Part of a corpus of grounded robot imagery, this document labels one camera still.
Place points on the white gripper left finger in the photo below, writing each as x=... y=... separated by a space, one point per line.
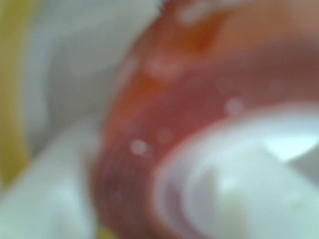
x=45 y=189

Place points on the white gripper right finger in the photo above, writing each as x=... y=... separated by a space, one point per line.
x=249 y=199

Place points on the small red tape roll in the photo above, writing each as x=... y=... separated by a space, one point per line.
x=139 y=104

